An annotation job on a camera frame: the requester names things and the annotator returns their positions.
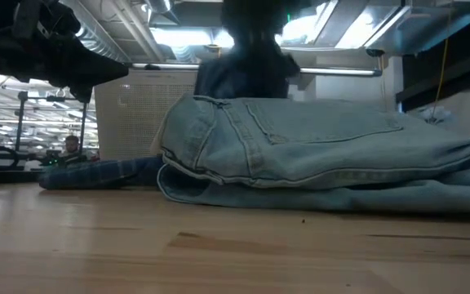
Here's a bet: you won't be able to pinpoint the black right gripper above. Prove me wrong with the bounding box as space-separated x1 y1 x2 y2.
219 0 302 47

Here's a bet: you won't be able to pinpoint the person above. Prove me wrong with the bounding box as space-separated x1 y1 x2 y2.
60 134 84 159

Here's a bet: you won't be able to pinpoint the yellow cable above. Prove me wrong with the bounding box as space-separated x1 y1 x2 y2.
431 0 453 120

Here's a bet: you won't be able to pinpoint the white perforated laundry basket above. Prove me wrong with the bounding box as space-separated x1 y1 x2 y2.
93 68 317 162

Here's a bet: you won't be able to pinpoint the black rack frame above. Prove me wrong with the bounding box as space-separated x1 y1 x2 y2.
13 91 90 155

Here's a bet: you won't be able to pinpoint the grey horizontal pipe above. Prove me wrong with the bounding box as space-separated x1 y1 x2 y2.
131 62 384 78

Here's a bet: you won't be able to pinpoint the light blue denim jeans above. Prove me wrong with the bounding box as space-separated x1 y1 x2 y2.
149 92 470 215

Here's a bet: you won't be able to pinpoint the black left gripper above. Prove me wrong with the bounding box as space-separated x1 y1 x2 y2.
0 0 131 104

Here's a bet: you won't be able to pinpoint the blue plaid flannel shirt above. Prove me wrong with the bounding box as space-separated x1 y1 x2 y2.
38 39 302 191

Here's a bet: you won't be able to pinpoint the silver ceiling air duct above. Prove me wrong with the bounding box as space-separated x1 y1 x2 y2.
60 0 133 64

